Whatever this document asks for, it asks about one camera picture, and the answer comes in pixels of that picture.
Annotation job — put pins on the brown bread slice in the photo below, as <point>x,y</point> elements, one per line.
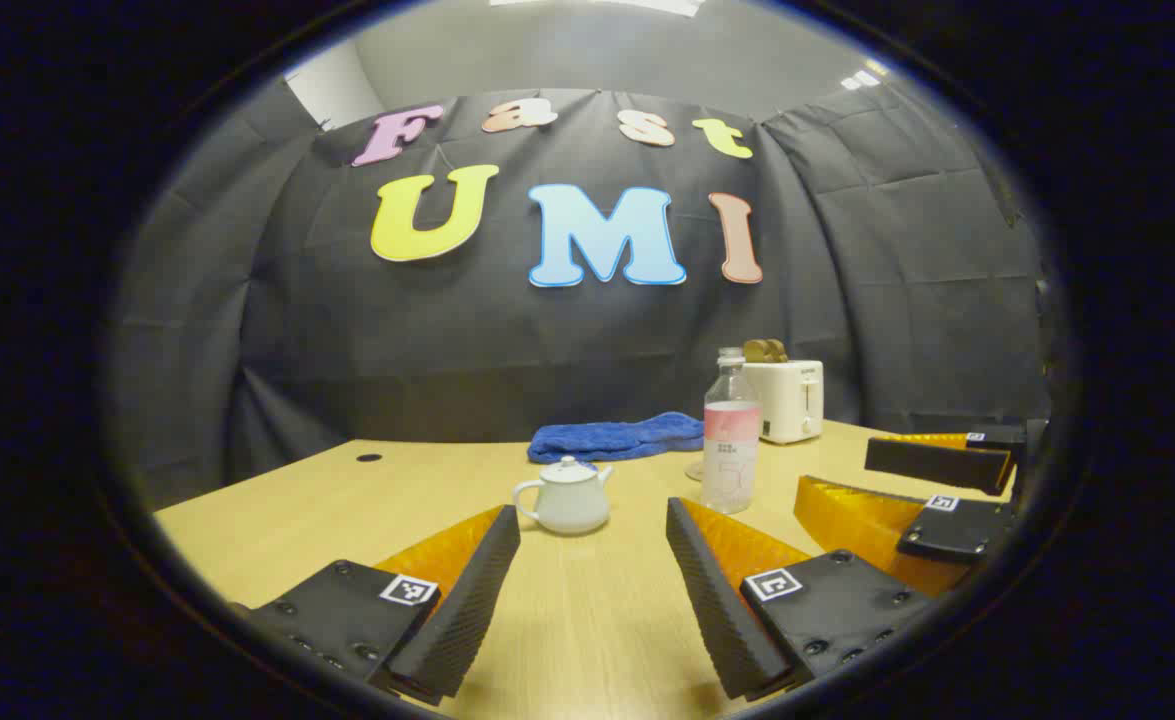
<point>779,351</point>
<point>755,351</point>

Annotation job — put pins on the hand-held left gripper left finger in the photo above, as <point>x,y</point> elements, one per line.
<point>467,610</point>

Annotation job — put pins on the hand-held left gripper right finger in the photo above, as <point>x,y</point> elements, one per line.
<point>722,610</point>

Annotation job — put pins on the white toaster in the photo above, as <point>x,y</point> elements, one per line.
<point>792,400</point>

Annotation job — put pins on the ceiling light panel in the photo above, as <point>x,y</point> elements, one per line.
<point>597,5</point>
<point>864,76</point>

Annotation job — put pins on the blue towel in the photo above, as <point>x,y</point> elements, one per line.
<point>612,438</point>

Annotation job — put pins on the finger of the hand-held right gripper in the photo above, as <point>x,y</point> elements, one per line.
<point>957,530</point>
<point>937,465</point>

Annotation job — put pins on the white ceramic teacup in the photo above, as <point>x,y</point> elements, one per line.
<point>567,510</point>

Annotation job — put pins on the clear water bottle pink label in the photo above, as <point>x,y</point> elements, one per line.
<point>730,450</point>

